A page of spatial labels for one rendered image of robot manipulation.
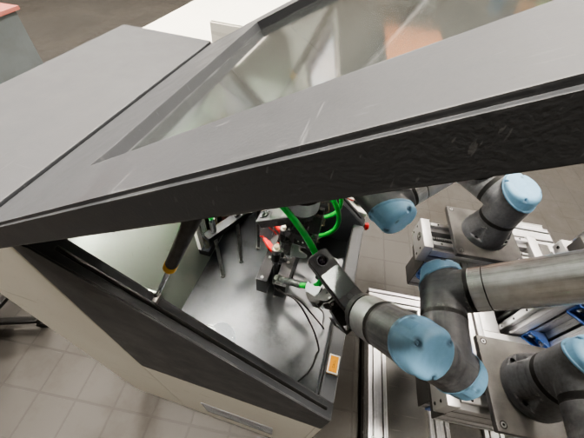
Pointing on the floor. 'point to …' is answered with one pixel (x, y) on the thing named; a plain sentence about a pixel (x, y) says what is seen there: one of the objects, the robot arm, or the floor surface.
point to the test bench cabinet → (235, 409)
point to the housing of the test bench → (10, 113)
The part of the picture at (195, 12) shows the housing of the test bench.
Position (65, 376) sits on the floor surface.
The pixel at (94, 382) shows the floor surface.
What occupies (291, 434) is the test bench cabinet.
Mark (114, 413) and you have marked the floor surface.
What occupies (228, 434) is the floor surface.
